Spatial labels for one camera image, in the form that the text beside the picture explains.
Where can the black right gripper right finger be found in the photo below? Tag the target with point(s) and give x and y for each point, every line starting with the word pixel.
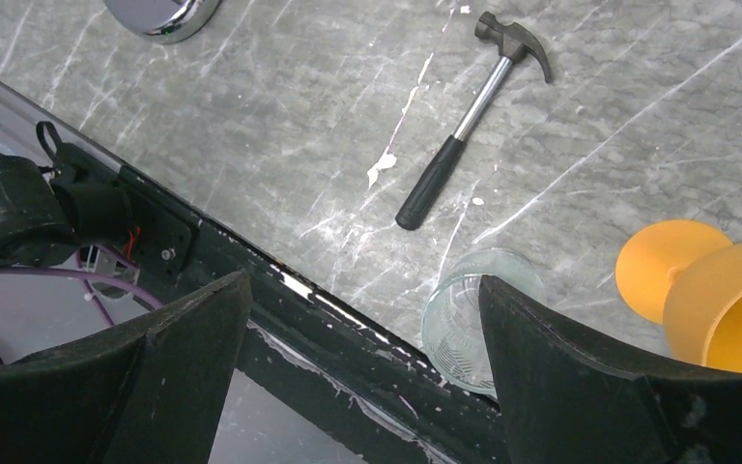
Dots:
pixel 570 394

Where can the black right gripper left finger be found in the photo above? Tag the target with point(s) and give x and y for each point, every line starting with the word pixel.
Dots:
pixel 149 390

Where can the clear glass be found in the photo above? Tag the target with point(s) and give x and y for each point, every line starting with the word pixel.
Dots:
pixel 451 329

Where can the orange wine glass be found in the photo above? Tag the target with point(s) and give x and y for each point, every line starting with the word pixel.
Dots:
pixel 686 275

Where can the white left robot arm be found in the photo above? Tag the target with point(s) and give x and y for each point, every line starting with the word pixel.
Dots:
pixel 47 213

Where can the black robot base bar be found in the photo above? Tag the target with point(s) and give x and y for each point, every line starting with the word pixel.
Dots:
pixel 362 385

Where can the chrome tree glass rack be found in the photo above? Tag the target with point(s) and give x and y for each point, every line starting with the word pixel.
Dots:
pixel 163 21

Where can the black handled hammer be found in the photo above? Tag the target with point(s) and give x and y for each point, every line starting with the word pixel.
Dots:
pixel 514 42

